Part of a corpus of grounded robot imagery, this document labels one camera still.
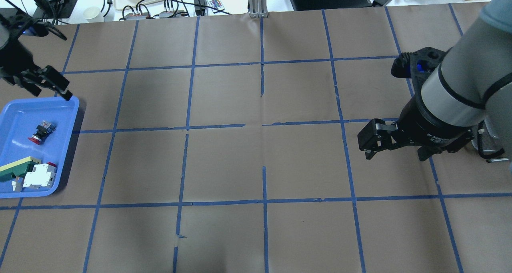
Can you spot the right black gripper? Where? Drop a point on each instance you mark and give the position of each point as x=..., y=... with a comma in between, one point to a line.
x=423, y=125

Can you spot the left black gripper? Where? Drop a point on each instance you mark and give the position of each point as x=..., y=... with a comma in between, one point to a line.
x=13, y=59

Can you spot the red emergency stop button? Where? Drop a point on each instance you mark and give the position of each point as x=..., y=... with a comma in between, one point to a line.
x=43, y=130

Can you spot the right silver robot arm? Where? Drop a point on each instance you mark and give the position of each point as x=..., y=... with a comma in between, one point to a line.
x=478, y=67

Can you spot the blue plastic tray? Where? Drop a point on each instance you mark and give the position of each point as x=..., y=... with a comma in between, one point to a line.
x=19, y=119

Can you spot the white paper cup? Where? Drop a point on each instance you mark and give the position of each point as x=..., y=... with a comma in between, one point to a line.
x=93, y=15

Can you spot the green yellow terminal block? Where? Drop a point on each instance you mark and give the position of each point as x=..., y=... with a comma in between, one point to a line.
x=15, y=172

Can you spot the white circuit breaker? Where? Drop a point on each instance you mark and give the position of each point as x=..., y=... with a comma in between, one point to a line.
x=42, y=176

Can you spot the remote control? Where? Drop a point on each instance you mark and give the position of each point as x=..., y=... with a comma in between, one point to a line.
x=215, y=5

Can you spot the black camera stand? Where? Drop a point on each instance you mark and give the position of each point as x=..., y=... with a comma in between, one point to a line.
x=54, y=9

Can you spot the aluminium frame post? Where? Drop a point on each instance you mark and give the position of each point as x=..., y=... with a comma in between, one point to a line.
x=257, y=8

